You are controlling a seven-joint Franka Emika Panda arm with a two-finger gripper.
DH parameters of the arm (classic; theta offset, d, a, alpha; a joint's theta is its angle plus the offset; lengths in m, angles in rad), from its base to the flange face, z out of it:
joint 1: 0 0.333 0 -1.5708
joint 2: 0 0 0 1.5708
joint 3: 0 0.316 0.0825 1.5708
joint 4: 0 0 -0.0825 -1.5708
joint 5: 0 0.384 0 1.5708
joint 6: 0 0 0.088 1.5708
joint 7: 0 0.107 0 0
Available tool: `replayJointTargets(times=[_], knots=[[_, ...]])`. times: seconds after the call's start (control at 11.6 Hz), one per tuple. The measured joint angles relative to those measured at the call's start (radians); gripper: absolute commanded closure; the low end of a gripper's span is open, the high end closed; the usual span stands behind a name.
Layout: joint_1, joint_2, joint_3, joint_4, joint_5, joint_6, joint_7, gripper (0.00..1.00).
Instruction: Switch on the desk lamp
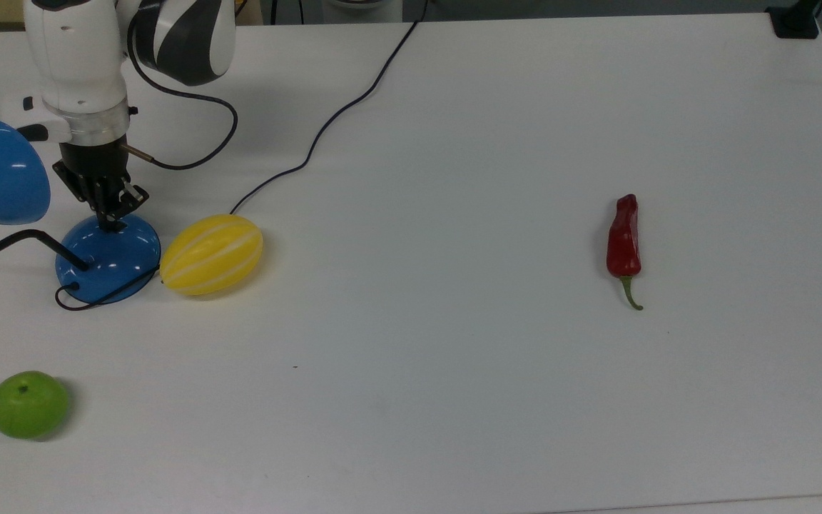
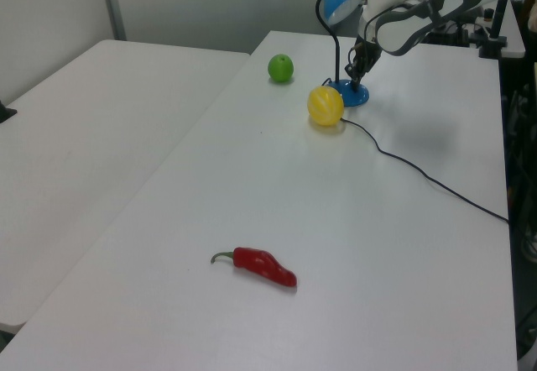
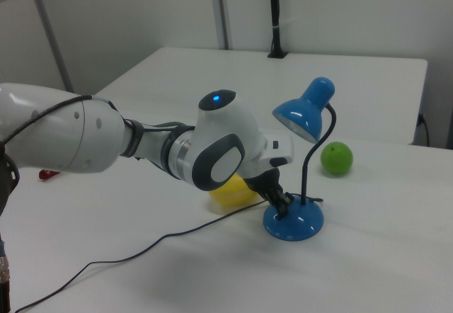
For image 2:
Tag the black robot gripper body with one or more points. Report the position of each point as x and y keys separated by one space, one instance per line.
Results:
x=366 y=54

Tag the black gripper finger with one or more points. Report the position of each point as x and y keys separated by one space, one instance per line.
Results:
x=350 y=71
x=358 y=82

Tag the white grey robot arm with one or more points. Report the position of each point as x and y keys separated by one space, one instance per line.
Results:
x=403 y=35

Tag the yellow striped toy fruit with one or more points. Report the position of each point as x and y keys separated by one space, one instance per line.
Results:
x=325 y=106

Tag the green toy apple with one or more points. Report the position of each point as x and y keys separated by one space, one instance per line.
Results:
x=280 y=69

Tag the black equipment base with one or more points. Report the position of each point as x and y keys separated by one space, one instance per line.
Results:
x=453 y=35

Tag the black emergency stop button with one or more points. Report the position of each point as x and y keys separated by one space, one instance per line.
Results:
x=488 y=14

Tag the black pole with clamp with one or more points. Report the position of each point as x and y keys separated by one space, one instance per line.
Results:
x=498 y=22

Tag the red toy chili pepper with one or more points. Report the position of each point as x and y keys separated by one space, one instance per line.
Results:
x=264 y=266

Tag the black table clamp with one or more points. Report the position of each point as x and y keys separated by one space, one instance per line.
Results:
x=6 y=113

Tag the grey partition post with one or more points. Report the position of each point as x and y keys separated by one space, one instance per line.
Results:
x=112 y=3

